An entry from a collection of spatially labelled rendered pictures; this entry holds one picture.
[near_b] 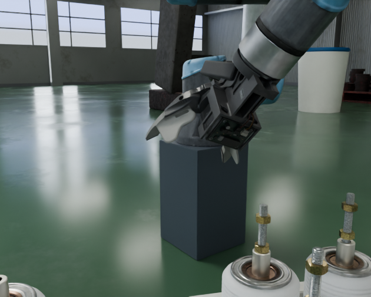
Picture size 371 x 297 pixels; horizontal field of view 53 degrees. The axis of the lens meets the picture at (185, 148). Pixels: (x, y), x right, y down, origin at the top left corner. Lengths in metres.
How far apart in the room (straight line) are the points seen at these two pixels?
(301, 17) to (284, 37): 0.03
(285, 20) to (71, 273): 0.79
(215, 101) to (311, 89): 4.01
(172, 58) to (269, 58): 3.62
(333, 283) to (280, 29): 0.31
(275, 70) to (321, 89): 4.00
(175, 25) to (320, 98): 1.78
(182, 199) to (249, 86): 0.58
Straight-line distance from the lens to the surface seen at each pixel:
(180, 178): 1.01
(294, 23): 0.47
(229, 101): 0.52
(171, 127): 0.56
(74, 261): 1.08
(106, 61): 12.21
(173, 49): 4.08
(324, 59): 4.46
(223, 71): 0.56
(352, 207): 0.52
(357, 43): 10.60
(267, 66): 0.49
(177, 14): 4.04
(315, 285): 0.38
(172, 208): 1.08
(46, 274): 1.04
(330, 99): 4.53
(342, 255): 0.54
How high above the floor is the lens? 0.50
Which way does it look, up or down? 12 degrees down
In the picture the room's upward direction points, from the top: straight up
